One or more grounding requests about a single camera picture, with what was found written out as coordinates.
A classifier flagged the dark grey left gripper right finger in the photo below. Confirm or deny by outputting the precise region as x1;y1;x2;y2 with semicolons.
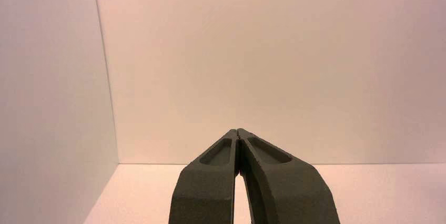
237;128;340;224

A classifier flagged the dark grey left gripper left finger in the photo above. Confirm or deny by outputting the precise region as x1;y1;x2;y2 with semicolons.
168;129;240;224

